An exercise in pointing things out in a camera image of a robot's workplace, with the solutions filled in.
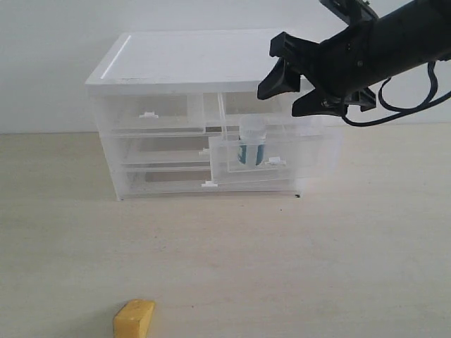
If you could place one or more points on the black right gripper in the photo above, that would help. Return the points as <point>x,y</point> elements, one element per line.
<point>369,50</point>

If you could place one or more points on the white bottle teal label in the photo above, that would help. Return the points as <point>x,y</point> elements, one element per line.
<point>252,137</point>

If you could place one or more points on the yellow wedge block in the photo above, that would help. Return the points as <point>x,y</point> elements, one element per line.
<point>134,319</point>

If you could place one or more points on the white plastic drawer cabinet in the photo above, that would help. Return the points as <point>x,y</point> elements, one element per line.
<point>175,63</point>

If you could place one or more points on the clear middle wide drawer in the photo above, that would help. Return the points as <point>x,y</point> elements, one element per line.
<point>188,148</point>

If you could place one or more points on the clear wide drawer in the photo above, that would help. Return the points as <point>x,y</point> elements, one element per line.
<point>194,180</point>
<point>188,148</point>

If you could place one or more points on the clear bottom wide drawer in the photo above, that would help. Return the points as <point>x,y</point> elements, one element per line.
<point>194,180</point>

